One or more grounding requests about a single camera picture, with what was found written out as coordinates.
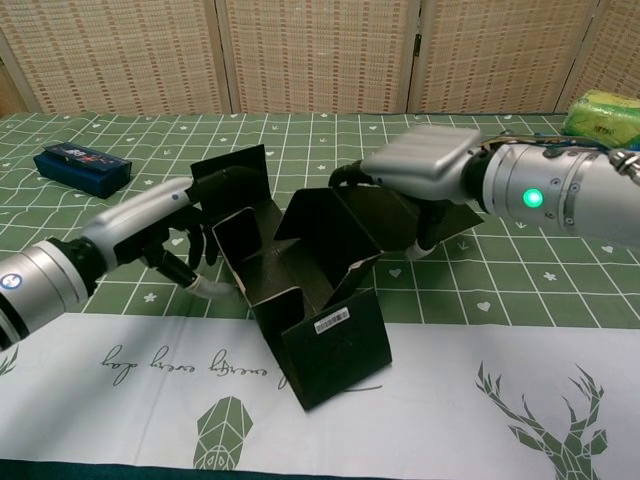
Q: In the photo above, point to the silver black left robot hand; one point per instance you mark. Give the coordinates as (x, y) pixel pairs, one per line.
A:
(135, 215)

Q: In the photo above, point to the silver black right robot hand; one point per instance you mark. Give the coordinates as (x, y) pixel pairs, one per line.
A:
(425, 155)

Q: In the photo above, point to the black paper box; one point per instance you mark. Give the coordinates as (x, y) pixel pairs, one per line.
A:
(300, 265)

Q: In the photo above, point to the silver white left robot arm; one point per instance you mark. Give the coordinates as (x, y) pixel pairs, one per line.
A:
(40, 285)

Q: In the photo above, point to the dark blue pencil case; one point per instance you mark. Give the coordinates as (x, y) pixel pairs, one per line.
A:
(80, 172)

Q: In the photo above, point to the bamboo folding screen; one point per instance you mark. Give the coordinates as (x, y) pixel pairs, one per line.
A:
(150, 50)

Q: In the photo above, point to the green yellow snack bag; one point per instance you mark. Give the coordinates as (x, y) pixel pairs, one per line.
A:
(600, 112)

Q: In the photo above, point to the green checked deer tablecloth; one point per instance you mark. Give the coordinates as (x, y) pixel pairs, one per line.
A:
(425, 430)

